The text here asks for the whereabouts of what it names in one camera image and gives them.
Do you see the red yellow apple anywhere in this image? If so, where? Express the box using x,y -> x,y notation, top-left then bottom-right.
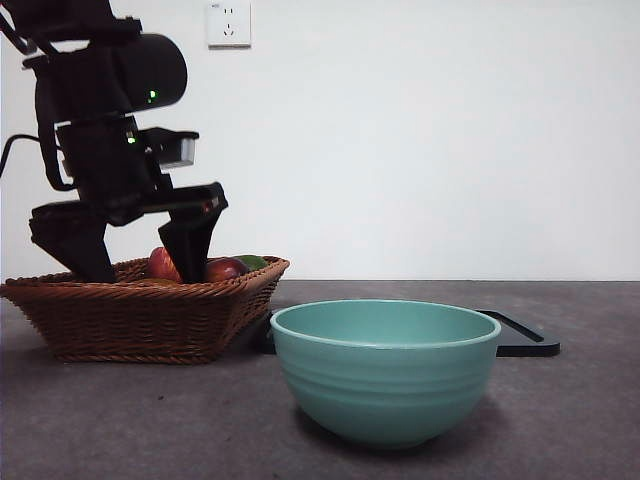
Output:
146,246 -> 184,284

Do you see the white wall socket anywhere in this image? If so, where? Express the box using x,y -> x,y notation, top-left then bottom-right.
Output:
207,0 -> 253,50

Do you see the black cable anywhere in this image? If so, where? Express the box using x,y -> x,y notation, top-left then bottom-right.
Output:
0,119 -> 76,192

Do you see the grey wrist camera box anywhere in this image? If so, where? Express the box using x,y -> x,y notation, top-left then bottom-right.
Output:
142,128 -> 200,169

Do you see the brown wicker basket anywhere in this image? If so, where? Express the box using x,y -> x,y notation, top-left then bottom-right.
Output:
0,255 -> 291,365

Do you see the green avocado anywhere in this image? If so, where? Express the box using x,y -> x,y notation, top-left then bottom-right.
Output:
234,254 -> 270,273

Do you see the teal bowl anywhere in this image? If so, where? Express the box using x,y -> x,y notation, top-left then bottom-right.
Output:
269,298 -> 502,450

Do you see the black rectangular tray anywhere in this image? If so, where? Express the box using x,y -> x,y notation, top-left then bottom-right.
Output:
257,308 -> 561,358

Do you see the dark red plum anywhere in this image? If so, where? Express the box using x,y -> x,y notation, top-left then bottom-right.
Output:
203,257 -> 250,284

